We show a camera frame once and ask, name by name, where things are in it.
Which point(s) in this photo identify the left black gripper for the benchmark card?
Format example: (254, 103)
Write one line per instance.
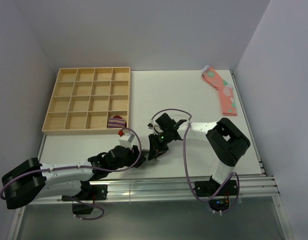
(134, 157)

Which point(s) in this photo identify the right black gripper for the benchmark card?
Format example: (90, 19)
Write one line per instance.
(156, 149)

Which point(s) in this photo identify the grey sock with black stripes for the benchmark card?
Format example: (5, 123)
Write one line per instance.
(145, 154)

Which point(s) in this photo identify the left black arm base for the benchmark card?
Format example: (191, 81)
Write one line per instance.
(84, 202)

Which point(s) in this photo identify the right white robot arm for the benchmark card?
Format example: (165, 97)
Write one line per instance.
(227, 141)

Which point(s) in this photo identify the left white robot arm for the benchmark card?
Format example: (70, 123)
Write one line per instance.
(33, 180)

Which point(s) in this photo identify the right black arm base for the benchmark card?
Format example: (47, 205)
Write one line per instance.
(226, 197)

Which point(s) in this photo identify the purple striped rolled sock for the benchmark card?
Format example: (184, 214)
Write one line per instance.
(116, 122)

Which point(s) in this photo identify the wooden compartment tray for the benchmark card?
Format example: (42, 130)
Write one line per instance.
(83, 99)

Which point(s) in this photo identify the pink patterned sock pair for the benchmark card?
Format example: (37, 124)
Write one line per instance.
(225, 90)

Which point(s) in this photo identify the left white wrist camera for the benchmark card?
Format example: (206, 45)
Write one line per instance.
(126, 139)

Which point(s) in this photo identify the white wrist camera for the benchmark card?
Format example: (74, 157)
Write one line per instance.
(126, 139)
(154, 127)

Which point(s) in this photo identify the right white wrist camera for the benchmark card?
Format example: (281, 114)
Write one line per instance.
(154, 127)

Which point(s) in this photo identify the aluminium frame rail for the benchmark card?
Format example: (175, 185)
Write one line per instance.
(176, 189)

